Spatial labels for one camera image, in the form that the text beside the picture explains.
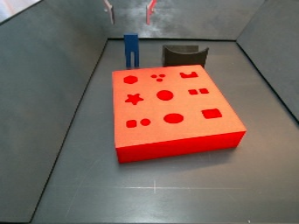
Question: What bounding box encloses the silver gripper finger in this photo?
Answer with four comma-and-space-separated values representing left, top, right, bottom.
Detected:
103, 0, 115, 25
146, 0, 157, 25

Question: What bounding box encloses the blue square-circle object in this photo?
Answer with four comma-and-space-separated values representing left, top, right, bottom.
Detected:
125, 33, 139, 68

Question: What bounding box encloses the black curved fixture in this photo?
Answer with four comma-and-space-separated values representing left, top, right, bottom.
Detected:
163, 45, 210, 67

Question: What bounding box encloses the red shape-sorter block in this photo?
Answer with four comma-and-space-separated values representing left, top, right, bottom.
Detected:
113, 66, 248, 163

